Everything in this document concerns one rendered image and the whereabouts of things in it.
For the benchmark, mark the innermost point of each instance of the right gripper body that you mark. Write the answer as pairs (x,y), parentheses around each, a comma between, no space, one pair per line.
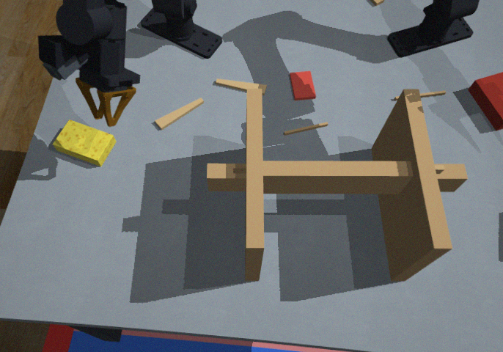
(113,83)

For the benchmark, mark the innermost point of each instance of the yellow sponge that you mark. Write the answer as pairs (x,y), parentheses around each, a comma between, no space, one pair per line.
(84,142)

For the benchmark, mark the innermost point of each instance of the tan wooden board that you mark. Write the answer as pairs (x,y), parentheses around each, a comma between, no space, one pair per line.
(414,222)
(254,233)

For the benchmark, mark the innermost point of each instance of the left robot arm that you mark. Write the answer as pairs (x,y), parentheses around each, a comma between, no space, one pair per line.
(432,32)

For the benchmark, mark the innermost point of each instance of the tan wooden rail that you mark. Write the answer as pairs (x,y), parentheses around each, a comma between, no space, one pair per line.
(330,177)

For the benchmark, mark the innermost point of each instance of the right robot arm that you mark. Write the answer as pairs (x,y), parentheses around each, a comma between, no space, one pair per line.
(83,22)

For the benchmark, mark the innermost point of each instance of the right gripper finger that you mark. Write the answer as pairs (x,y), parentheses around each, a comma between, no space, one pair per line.
(105,98)
(84,87)

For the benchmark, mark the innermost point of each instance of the red rectangular block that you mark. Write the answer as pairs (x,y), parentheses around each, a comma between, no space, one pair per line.
(488,93)
(302,84)

